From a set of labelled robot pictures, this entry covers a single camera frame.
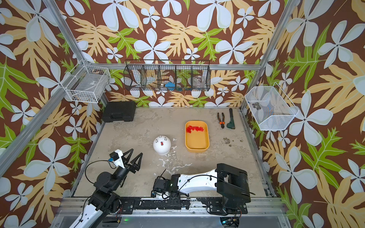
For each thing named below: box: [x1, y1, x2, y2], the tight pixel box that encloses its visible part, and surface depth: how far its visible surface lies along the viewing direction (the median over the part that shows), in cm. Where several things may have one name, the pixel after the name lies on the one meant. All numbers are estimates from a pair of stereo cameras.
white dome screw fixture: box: [153, 134, 172, 156], surface depth 90 cm
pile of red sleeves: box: [185, 125, 204, 134], surface depth 107 cm
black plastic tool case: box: [101, 101, 137, 123], surface depth 117 cm
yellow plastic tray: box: [184, 120, 210, 153], surface depth 106 cm
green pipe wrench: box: [226, 107, 236, 130], surface depth 113 cm
